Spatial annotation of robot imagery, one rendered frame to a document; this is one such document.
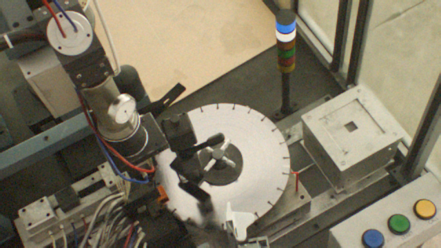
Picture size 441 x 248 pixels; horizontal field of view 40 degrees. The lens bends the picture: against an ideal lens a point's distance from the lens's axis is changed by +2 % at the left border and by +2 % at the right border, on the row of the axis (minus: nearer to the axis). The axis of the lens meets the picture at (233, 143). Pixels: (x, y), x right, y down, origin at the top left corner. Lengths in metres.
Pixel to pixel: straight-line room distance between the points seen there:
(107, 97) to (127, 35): 0.95
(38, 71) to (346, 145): 0.79
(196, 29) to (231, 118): 0.49
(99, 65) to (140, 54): 0.96
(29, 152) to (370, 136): 0.80
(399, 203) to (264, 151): 0.33
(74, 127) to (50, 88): 0.42
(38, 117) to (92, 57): 0.74
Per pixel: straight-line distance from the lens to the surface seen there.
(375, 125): 1.51
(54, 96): 1.02
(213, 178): 1.37
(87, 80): 0.91
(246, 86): 1.74
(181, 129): 1.10
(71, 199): 1.52
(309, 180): 1.58
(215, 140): 1.12
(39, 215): 1.52
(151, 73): 1.80
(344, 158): 1.45
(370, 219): 1.40
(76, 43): 0.85
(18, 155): 1.43
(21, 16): 0.97
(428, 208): 1.43
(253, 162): 1.39
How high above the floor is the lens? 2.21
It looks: 62 degrees down
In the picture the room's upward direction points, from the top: 11 degrees counter-clockwise
